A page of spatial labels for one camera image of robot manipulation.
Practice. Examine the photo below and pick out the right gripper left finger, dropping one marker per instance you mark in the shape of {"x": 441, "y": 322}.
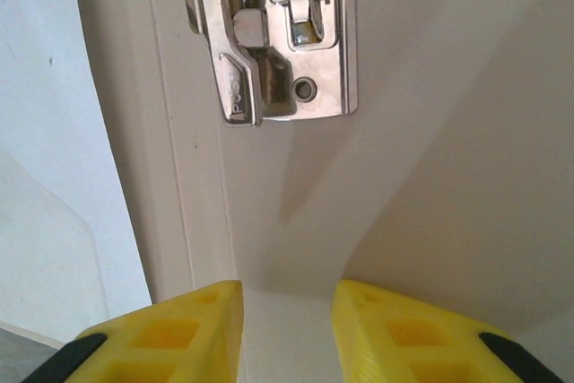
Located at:
{"x": 179, "y": 338}

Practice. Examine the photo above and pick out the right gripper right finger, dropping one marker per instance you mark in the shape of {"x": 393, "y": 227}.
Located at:
{"x": 403, "y": 342}

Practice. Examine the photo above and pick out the brown cardboard folder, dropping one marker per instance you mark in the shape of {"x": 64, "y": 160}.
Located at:
{"x": 403, "y": 176}

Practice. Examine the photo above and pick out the white paper sheet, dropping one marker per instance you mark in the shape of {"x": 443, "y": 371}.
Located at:
{"x": 45, "y": 87}

